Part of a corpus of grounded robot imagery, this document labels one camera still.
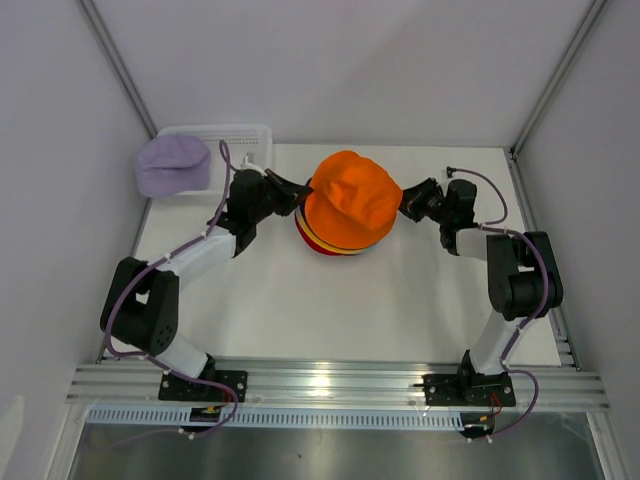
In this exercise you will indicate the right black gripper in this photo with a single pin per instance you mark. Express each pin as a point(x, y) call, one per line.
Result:
point(413, 197)

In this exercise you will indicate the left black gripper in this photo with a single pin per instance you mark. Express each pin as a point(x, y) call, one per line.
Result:
point(289, 193)

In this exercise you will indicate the red bucket hat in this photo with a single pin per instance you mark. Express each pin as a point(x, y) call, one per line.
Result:
point(315, 245)

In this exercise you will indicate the yellow bucket hat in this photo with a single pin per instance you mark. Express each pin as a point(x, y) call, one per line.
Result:
point(325, 245)

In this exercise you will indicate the orange bucket hat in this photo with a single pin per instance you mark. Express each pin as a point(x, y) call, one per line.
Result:
point(354, 204)

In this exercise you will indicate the lavender bucket hat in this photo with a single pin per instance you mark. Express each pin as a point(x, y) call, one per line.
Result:
point(172, 164)

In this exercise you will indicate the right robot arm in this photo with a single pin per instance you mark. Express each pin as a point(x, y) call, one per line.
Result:
point(522, 278)

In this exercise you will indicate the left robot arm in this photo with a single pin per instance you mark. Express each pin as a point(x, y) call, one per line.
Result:
point(141, 313)

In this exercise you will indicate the white plastic basket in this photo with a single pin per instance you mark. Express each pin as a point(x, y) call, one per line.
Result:
point(250, 143)

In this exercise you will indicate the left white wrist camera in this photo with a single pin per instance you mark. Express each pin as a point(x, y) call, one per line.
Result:
point(247, 164)

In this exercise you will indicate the aluminium mounting rail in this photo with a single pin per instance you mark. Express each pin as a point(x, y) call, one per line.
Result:
point(334, 384)

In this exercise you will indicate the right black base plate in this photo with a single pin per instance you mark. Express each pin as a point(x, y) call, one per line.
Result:
point(475, 391)

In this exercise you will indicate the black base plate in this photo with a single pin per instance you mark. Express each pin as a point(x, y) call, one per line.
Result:
point(475, 391)
point(173, 388)

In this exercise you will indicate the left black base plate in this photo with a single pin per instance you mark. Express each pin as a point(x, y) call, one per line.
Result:
point(173, 388)

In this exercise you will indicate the white slotted cable duct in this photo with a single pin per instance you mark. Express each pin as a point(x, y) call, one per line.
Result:
point(412, 420)

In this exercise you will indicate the right aluminium frame post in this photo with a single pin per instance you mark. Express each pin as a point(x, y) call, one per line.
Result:
point(569, 57)

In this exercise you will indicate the aluminium frame post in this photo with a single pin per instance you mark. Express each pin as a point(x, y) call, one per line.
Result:
point(569, 57)
point(109, 49)

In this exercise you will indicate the left aluminium frame post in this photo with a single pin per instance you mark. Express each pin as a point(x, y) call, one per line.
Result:
point(109, 49)

